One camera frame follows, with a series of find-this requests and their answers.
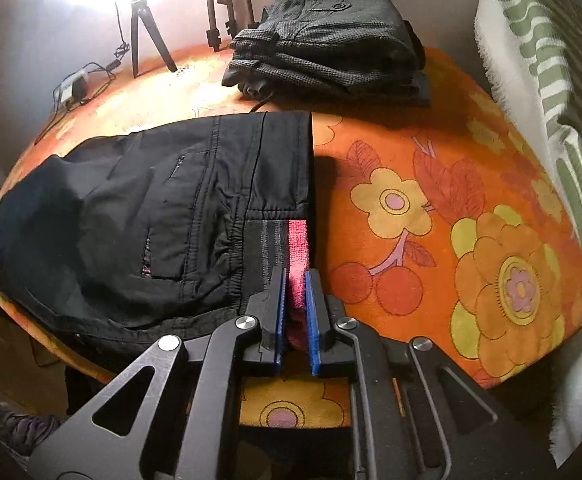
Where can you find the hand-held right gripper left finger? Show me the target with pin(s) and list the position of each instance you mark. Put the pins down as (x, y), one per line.
(280, 310)

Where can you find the white power adapter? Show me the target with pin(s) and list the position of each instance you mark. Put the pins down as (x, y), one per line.
(71, 87)

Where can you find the black pants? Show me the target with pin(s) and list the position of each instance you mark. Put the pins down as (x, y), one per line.
(161, 220)

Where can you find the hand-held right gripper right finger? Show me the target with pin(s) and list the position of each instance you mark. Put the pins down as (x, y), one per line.
(313, 315)

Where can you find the orange floral blanket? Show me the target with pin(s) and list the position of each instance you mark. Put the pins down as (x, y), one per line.
(446, 220)

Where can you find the stack of grey folded pants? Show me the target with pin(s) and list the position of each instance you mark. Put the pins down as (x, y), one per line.
(328, 45)

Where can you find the small black tripod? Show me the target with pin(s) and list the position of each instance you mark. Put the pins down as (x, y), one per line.
(146, 35)

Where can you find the green white patterned cloth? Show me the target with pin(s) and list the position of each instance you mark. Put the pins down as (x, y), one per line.
(551, 125)

